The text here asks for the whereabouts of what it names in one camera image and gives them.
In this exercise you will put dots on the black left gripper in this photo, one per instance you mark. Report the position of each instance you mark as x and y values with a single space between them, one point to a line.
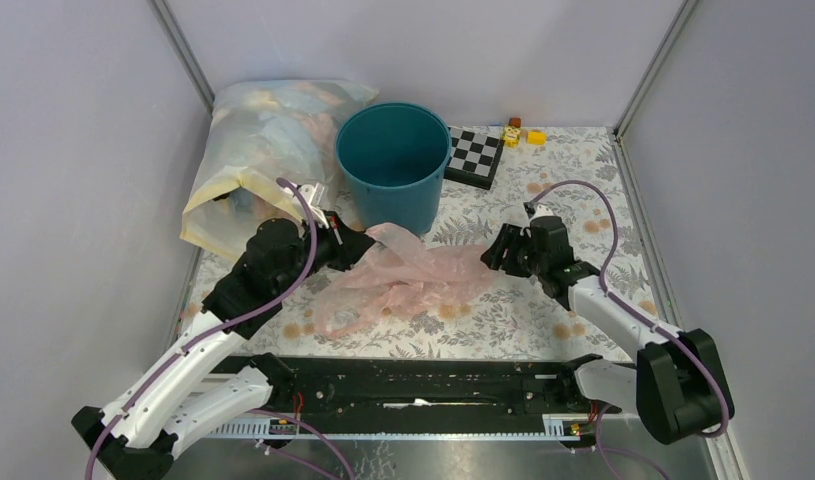
349 245

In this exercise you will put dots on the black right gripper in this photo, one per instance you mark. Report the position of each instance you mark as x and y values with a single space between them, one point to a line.
509 237

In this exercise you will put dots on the pink plastic trash bag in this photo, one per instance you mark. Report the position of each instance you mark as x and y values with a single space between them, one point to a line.
399 276

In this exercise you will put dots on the teal plastic trash bin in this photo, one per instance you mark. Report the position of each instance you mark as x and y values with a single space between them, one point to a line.
393 156

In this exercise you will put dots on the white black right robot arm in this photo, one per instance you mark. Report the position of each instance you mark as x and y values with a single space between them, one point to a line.
676 384

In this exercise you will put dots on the floral patterned table mat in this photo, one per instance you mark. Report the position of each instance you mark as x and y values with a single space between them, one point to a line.
575 173

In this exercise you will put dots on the yellow toy block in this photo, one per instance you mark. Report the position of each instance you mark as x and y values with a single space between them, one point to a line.
534 137

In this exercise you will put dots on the black white checkerboard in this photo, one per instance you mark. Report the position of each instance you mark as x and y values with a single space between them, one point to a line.
473 159

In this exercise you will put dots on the yellow toy figure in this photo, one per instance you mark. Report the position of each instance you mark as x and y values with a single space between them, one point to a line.
511 136

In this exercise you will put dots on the large translucent yellow-trimmed bag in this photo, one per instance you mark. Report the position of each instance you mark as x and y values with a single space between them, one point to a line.
262 131

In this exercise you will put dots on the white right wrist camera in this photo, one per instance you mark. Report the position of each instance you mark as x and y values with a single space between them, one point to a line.
536 211

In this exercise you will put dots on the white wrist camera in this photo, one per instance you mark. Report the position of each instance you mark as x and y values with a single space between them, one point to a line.
315 195
536 211

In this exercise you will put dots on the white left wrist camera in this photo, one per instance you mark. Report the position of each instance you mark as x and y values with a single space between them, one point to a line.
315 195

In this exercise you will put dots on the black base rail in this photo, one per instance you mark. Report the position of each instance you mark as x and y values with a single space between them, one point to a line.
433 397

